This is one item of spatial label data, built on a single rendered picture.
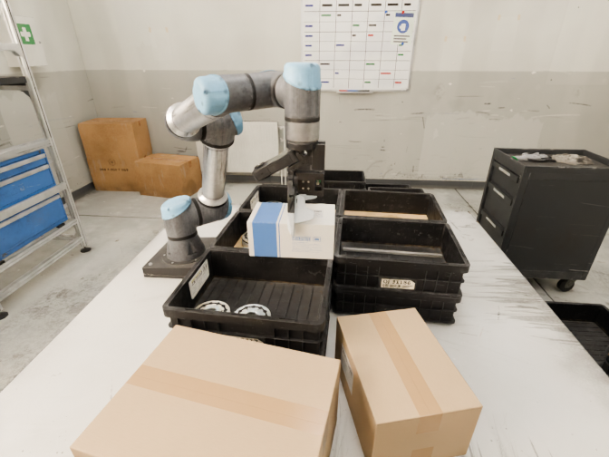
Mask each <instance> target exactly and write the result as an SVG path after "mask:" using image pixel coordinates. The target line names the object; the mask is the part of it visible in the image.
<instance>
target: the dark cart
mask: <svg viewBox="0 0 609 457"><path fill-rule="evenodd" d="M525 152H528V153H530V154H534V153H536V152H539V154H545V155H547V156H553V155H557V154H563V153H567V154H577V155H578V156H579V157H584V156H586V157H587V158H589V159H590V160H591V161H592V162H593V163H594V164H577V165H571V164H566V163H562V162H553V161H549V160H547V161H545V162H541V161H531V160H515V159H514V158H512V157H511V156H521V155H522V154H523V153H525ZM477 222H478V223H479V224H480V226H481V227H482V228H483V229H485V230H486V232H487V233H488V234H489V235H490V237H491V238H492V239H493V240H494V241H495V242H496V244H497V245H498V246H499V247H500V249H501V250H502V251H503V252H504V253H505V255H506V256H507V257H508V258H509V259H510V261H511V262H512V263H513V264H514V265H515V267H516V268H517V269H518V270H519V271H520V273H521V274H522V275H523V276H524V277H531V278H551V279H560V280H559V281H558V282H557V284H556V286H557V288H559V289H560V290H561V291H563V292H566V291H569V290H571V289H572V288H573V287H574V285H575V282H576V280H586V277H587V275H588V273H589V271H590V268H591V266H592V265H593V263H594V261H595V257H596V255H597V253H598V250H599V248H600V247H601V245H602V242H603V240H604V237H605V234H606V232H607V230H608V229H609V159H608V158H606V157H603V156H601V155H598V154H596V153H593V152H591V151H587V150H568V149H520V148H494V150H493V155H492V159H491V163H490V166H489V170H488V176H487V180H486V184H485V188H484V191H483V195H482V199H481V202H480V206H479V210H478V216H477Z"/></svg>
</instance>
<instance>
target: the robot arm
mask: <svg viewBox="0 0 609 457"><path fill-rule="evenodd" d="M321 88H322V83H321V67H320V65H319V64H318V63H286V64H285V66H284V71H283V72H278V71H275V70H266V71H263V72H260V73H233V74H219V75H217V74H209V75H207V76H199V77H198V78H196V79H195V81H194V85H193V94H192V95H190V96H189V97H188V98H187V99H186V100H185V101H184V102H177V103H174V104H173V105H171V106H170V107H169V108H168V109H167V111H166V113H165V116H164V122H165V126H166V128H167V130H168V131H169V133H170V134H171V135H172V136H174V137H176V138H177V139H180V140H182V141H201V143H203V168H202V188H200V189H199V191H198V196H197V197H196V198H191V197H190V196H186V195H183V196H177V197H174V198H172V199H168V200H167V201H165V202H164V203H163V204H162V205H161V208H160V209H161V217H162V219H163V222H164V226H165V229H166V233H167V237H168V245H167V257H168V259H169V260H171V261H175V262H183V261H189V260H192V259H194V258H198V257H200V256H201V255H202V254H203V253H204V252H205V251H206V248H205V244H204V243H203V241H202V239H201V238H200V236H199V234H198V231H197V227H199V226H202V225H206V224H208V223H212V222H215V221H218V220H223V219H226V218H228V217H229V216H230V215H231V212H232V204H231V203H232V200H231V198H230V196H229V194H228V193H227V192H226V191H225V183H226V175H227V158H228V149H229V147H231V146H232V145H233V144H234V140H235V135H239V134H241V133H242V132H243V120H242V116H241V113H240V112H244V111H252V110H259V109H266V108H282V109H285V139H286V147H287V149H289V150H287V151H284V152H282V153H280V154H278V155H277V156H275V157H274V158H272V159H270V160H267V161H265V162H261V163H259V164H257V165H256V166H255V168H254V170H253V172H252V175H253V176H254V178H255V179H256V181H257V182H259V181H260V180H265V179H266V178H268V177H269V176H270V175H272V174H274V173H276V172H278V171H280V170H282V169H284V168H285V167H287V166H288V167H287V172H288V173H287V192H288V193H287V227H288V230H289V232H290V234H291V236H292V237H294V236H295V224H296V223H300V222H305V221H308V220H312V219H313V218H314V212H313V211H312V210H311V209H309V208H307V207H306V206H305V201H306V200H308V199H315V198H317V196H323V195H324V166H325V165H324V157H325V141H319V138H320V104H321ZM305 151H306V153H305ZM314 189H315V190H314ZM320 190H321V191H320ZM296 203H297V206H296Z"/></svg>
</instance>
